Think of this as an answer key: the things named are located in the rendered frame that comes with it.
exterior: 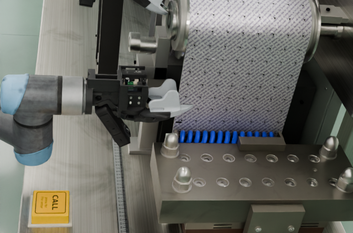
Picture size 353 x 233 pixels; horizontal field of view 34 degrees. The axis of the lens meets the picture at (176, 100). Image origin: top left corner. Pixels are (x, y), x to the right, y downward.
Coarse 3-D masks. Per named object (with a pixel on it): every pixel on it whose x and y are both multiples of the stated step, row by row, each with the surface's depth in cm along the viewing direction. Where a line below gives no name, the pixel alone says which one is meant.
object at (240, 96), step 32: (192, 64) 110; (224, 64) 111; (256, 64) 112; (288, 64) 113; (192, 96) 114; (224, 96) 115; (256, 96) 116; (288, 96) 117; (192, 128) 119; (224, 128) 120; (256, 128) 121
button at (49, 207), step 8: (40, 192) 114; (48, 192) 115; (56, 192) 115; (64, 192) 115; (40, 200) 113; (48, 200) 113; (56, 200) 113; (64, 200) 113; (32, 208) 111; (40, 208) 111; (48, 208) 111; (56, 208) 111; (64, 208) 112; (32, 216) 109; (40, 216) 110; (48, 216) 110; (56, 216) 110; (64, 216) 110
